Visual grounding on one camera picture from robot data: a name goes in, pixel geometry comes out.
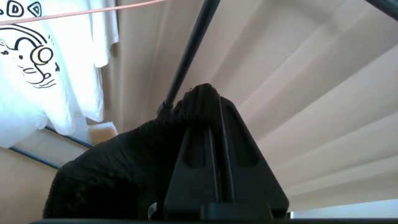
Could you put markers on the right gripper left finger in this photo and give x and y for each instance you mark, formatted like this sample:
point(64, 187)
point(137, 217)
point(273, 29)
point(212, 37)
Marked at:
point(192, 186)

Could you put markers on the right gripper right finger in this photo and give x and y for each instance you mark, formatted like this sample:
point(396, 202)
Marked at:
point(255, 186)

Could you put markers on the black garment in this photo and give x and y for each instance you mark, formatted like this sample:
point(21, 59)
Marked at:
point(124, 161)

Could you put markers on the white garment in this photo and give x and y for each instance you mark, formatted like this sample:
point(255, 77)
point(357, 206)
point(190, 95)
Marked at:
point(62, 77)

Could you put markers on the pink clothes hanger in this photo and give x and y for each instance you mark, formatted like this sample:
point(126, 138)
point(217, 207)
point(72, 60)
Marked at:
point(77, 12)

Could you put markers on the black clothes rack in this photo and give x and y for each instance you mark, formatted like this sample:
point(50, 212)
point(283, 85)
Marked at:
point(191, 46)

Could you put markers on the beige curtain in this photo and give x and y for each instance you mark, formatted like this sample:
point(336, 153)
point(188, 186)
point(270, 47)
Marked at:
point(311, 93)

